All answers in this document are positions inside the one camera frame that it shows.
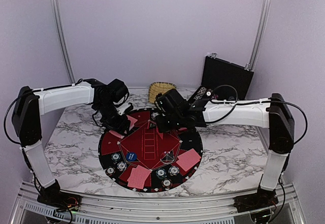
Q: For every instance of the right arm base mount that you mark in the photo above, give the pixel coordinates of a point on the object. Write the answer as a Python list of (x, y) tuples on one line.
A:
[(260, 207)]

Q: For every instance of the round red black poker mat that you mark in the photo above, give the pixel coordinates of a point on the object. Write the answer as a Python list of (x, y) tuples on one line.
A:
[(148, 146)]

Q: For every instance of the blue small blind button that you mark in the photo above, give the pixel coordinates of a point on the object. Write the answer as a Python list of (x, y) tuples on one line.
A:
[(131, 156)]

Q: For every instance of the red playing card deck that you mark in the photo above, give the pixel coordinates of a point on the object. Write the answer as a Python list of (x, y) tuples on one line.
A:
[(132, 124)]

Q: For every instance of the woven bamboo tray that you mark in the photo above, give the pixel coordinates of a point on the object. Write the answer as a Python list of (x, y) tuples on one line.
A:
[(157, 88)]

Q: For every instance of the left aluminium frame post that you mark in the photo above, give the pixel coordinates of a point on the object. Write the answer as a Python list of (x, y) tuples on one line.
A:
[(62, 41)]

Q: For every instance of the right aluminium frame post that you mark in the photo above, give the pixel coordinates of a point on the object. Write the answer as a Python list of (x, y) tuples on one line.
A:
[(259, 35)]

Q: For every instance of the clear round dealer button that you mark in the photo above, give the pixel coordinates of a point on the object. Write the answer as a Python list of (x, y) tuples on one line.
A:
[(167, 157)]

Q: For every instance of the black triangular all-in marker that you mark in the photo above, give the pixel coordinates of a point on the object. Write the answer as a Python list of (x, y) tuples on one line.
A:
[(151, 125)]

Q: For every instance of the blue white chips in case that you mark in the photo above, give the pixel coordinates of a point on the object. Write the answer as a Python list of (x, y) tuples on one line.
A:
[(199, 93)]

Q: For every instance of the aluminium front rail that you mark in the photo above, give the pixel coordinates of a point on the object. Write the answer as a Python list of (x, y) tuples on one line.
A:
[(219, 208)]

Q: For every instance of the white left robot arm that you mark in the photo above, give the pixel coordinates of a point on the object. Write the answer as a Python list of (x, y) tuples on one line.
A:
[(32, 105)]

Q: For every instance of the red dice in case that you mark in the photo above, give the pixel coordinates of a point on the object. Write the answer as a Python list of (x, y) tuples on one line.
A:
[(215, 97)]

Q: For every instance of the black poker chip case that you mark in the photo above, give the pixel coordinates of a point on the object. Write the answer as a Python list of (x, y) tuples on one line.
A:
[(231, 80)]

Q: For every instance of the red black chip stack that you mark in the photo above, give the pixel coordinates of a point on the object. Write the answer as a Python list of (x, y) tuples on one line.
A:
[(166, 183), (110, 171)]

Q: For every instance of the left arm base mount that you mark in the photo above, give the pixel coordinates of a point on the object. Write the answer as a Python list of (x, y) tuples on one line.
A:
[(65, 204)]

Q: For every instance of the green blue chip stack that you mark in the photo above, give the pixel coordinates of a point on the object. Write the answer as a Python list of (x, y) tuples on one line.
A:
[(161, 173), (115, 157)]

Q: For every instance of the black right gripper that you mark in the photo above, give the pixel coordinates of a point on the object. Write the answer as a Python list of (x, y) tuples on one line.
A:
[(162, 127)]

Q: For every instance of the aluminium frame post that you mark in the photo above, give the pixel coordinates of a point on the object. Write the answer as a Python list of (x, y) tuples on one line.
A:
[(62, 41), (259, 35)]

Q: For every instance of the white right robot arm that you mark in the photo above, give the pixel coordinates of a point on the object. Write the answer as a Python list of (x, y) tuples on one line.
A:
[(270, 113)]

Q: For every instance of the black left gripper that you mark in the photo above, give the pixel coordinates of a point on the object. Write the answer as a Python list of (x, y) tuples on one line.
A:
[(119, 126)]

